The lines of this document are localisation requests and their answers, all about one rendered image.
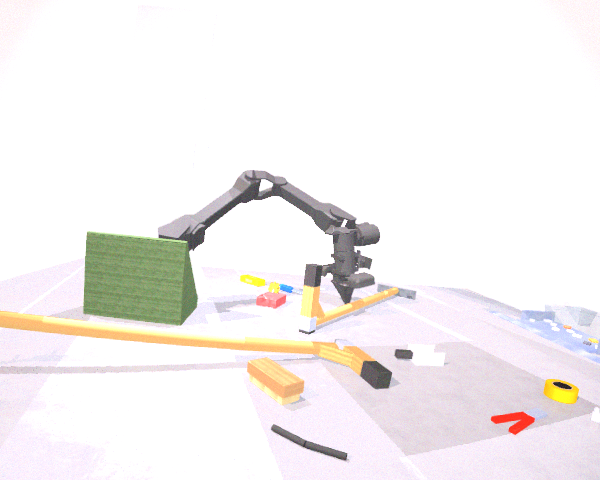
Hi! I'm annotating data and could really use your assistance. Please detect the red-handled pliers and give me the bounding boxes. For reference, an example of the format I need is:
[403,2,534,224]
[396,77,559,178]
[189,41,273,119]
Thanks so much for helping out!
[491,408,548,434]

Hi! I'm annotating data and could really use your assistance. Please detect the grey bent rod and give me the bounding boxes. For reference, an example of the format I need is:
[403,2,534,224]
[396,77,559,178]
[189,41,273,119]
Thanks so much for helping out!
[270,424,347,461]

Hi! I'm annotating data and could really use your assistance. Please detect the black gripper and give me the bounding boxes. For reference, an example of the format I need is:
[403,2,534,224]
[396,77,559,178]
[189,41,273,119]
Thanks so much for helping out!
[322,249,375,305]

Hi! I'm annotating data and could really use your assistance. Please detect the long yellow pole with dark tip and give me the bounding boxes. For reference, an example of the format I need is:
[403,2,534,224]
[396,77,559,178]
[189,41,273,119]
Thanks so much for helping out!
[0,311,392,389]

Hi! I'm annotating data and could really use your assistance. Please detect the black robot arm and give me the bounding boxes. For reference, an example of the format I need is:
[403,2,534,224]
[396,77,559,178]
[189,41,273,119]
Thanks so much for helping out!
[157,170,380,252]

